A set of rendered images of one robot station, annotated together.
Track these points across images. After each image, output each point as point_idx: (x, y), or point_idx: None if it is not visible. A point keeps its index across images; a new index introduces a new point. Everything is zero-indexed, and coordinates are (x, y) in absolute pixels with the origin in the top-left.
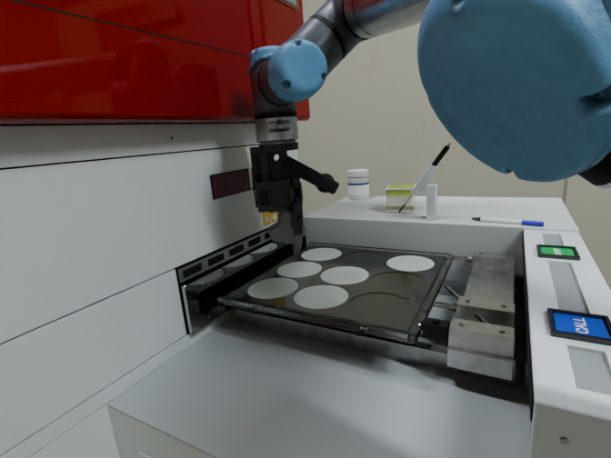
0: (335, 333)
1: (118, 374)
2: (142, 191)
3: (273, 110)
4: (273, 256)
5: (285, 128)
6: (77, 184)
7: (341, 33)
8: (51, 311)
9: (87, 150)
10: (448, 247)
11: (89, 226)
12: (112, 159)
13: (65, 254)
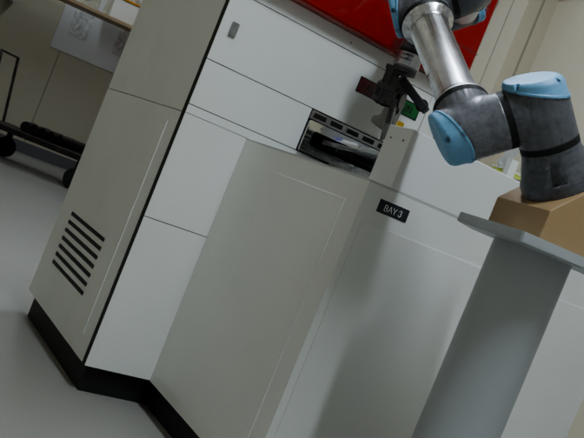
0: None
1: (258, 130)
2: (321, 56)
3: (407, 47)
4: None
5: (409, 59)
6: (298, 35)
7: None
8: (258, 76)
9: (310, 24)
10: None
11: (291, 55)
12: (317, 34)
13: (276, 59)
